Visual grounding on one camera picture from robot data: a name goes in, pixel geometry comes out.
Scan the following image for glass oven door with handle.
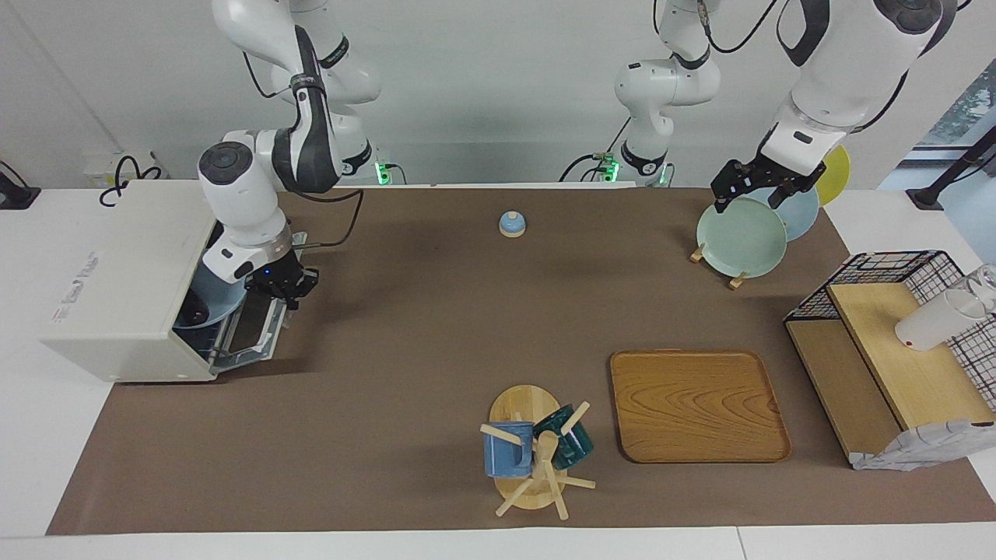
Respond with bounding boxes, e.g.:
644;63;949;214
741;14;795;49
209;229;310;366

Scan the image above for light blue serving plate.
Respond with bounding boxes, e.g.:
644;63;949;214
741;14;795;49
173;261;240;329

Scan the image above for white toaster oven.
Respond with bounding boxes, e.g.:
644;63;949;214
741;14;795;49
39;180;234;383

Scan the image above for light blue racked plate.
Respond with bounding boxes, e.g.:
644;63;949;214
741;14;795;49
747;185;820;242

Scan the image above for pale green plate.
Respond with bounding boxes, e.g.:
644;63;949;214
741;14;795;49
696;197;788;278

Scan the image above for yellow plate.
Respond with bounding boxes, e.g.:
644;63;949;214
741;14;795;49
813;145;851;207

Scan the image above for wooden plate rack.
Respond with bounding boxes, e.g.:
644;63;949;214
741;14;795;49
689;243;749;290

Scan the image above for brown table mat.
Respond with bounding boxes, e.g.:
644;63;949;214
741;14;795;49
47;187;996;536

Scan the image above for black angled stand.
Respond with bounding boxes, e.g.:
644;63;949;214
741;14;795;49
907;124;996;211

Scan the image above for white cup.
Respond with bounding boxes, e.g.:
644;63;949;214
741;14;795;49
895;289;987;352

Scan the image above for wooden serving tray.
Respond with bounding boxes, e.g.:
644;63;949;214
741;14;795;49
609;350;792;464

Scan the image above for glass window pane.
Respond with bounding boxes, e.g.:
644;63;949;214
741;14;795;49
922;58;996;149

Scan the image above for clear glass cup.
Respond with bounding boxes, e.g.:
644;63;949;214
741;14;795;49
965;264;996;312

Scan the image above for wooden mug tree stand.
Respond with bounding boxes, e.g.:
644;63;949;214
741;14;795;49
480;384;597;520

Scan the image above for blue mug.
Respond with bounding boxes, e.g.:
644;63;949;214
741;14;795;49
483;422;536;478

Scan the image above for dark green mug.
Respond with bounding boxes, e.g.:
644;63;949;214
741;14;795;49
533;404;594;471

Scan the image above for white grey patterned cloth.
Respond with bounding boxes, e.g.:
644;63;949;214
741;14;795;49
852;420;996;471

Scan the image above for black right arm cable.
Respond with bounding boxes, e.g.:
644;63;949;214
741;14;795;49
289;187;365;251

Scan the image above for black looped power cable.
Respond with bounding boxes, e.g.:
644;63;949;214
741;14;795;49
99;156;166;207

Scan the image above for wooden shelf with wire frame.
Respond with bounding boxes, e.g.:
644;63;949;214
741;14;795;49
784;250;996;467

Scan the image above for black clamp mount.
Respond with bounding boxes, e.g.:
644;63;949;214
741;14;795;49
0;159;41;211

